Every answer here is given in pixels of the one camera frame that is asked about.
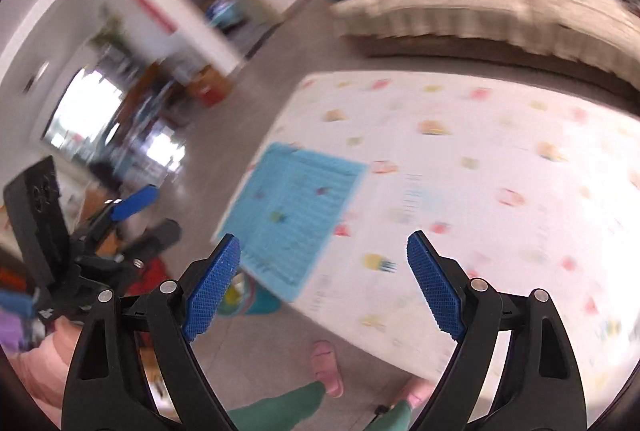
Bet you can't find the dark wooden dining furniture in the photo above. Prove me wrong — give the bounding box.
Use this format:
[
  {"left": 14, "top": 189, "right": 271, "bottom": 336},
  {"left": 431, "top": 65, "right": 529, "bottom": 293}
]
[{"left": 100, "top": 61, "right": 196, "bottom": 152}]

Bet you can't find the fruit print tablecloth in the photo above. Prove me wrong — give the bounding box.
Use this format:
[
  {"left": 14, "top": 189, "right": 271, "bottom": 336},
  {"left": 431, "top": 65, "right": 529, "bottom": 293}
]
[{"left": 212, "top": 71, "right": 640, "bottom": 417}]

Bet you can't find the light blue plastic item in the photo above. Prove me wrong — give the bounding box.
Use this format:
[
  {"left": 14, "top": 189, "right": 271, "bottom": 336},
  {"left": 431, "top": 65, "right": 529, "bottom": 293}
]
[{"left": 206, "top": 0, "right": 247, "bottom": 31}]

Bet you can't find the blue grid game mat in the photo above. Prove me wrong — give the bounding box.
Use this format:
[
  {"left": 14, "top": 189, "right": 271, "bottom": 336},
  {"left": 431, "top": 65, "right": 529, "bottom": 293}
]
[{"left": 212, "top": 142, "right": 370, "bottom": 302}]

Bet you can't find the teal trash bin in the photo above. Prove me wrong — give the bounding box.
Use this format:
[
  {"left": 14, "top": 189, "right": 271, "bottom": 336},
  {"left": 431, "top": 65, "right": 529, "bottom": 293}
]
[{"left": 220, "top": 270, "right": 283, "bottom": 318}]

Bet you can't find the red printed sign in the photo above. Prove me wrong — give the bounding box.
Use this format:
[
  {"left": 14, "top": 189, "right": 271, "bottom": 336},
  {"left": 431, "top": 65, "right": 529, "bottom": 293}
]
[{"left": 125, "top": 258, "right": 168, "bottom": 297}]

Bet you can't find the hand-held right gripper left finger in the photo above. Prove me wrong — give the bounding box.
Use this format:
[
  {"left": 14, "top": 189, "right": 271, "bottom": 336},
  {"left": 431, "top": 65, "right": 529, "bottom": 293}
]
[{"left": 61, "top": 233, "right": 242, "bottom": 431}]

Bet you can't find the beige quilted sofa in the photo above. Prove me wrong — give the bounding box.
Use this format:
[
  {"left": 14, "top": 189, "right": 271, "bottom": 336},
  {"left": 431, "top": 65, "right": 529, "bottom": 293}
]
[{"left": 330, "top": 0, "right": 640, "bottom": 97}]

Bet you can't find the cardboard box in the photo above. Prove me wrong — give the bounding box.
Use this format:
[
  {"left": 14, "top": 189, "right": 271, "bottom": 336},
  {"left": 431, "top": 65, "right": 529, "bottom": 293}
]
[{"left": 189, "top": 66, "right": 234, "bottom": 108}]

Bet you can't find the red paper banner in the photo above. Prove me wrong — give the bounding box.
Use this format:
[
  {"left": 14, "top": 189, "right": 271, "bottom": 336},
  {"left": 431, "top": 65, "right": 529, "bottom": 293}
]
[{"left": 117, "top": 0, "right": 179, "bottom": 35}]

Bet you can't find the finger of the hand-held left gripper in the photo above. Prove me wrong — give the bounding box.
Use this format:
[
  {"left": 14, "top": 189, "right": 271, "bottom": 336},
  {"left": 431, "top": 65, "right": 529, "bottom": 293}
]
[
  {"left": 119, "top": 219, "right": 182, "bottom": 264},
  {"left": 79, "top": 184, "right": 159, "bottom": 240}
]

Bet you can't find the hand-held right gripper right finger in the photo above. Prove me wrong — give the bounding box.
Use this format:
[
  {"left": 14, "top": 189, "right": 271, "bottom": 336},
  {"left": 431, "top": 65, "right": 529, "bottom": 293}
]
[{"left": 406, "top": 231, "right": 587, "bottom": 431}]

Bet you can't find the person's left forearm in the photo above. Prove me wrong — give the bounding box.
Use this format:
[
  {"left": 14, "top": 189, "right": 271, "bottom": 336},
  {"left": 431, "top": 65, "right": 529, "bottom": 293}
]
[{"left": 7, "top": 315, "right": 86, "bottom": 412}]

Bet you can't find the pink slipper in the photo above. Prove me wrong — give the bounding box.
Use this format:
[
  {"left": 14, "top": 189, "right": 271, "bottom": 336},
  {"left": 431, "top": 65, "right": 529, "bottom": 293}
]
[
  {"left": 311, "top": 340, "right": 345, "bottom": 399},
  {"left": 395, "top": 376, "right": 436, "bottom": 409}
]

